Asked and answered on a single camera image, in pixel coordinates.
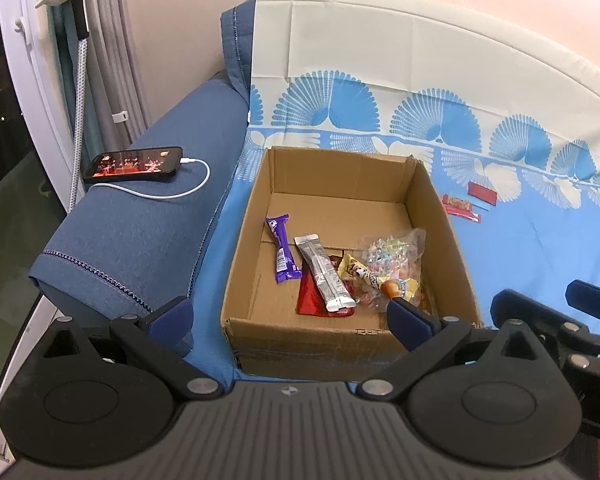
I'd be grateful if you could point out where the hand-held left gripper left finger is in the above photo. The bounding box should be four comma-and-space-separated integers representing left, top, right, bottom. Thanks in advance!
27, 296, 226, 401

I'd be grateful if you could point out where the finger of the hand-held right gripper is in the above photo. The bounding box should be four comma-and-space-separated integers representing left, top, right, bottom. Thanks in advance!
490, 287, 589, 357
566, 280, 600, 312

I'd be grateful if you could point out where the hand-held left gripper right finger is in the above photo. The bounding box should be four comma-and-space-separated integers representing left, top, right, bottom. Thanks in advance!
357, 299, 558, 403

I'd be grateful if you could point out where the clear bag of egg snacks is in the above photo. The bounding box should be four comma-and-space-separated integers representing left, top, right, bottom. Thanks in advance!
355, 272, 423, 313

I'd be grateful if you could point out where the clear bag of colourful candies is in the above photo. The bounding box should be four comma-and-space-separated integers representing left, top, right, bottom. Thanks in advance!
357, 227, 427, 281

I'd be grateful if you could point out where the yellow snack packet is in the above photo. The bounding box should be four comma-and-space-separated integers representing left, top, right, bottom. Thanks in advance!
340, 253, 381, 291

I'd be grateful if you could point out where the silver stick packet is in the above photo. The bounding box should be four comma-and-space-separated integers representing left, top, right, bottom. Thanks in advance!
294, 233, 357, 311

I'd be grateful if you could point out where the dark red snack packet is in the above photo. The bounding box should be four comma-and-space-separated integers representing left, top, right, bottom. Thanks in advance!
296, 254, 356, 318

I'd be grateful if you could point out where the purple candy bar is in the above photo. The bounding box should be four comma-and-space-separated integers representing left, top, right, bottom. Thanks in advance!
264, 214, 303, 284

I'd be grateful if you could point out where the brown cardboard box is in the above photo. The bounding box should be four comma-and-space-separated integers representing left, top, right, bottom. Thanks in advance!
220, 146, 483, 381

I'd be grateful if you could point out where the blue white printed bedsheet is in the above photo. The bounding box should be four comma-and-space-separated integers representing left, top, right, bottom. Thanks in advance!
185, 0, 600, 386

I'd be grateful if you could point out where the blue denim cushion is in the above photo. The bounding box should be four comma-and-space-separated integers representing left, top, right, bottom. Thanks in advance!
27, 0, 258, 361

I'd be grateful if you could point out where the red white snack packet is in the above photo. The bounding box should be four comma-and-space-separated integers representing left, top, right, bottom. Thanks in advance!
445, 205, 482, 223

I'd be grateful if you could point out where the small red flat packet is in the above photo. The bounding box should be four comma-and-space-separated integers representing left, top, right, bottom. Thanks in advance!
467, 181, 498, 205

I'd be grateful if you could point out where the black smartphone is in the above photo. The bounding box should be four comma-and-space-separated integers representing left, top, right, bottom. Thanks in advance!
82, 146, 184, 184

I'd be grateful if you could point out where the teal curtain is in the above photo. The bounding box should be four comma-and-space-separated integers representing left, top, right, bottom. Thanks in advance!
47, 2, 81, 131

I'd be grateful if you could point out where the white charging cable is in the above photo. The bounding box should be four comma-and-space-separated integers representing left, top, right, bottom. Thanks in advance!
87, 157, 211, 200

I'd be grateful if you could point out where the braided steamer hose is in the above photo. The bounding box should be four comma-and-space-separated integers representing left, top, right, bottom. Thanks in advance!
67, 37, 92, 213

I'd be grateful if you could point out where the braided cable with black plug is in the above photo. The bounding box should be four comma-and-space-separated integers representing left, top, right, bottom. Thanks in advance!
0, 0, 88, 221

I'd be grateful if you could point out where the black garment steamer handle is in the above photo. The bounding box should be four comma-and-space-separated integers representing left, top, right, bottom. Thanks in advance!
41, 0, 91, 41

